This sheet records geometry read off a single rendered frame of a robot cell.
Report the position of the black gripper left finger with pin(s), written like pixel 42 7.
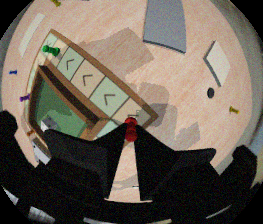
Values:
pixel 101 155

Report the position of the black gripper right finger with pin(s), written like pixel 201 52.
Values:
pixel 156 163

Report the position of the white die with black pips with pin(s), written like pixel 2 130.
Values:
pixel 48 123

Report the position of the yellow pawn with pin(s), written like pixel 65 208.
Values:
pixel 57 4
pixel 233 110

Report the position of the green pawn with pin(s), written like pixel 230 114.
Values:
pixel 53 50

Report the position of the red pawn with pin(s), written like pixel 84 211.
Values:
pixel 131 134

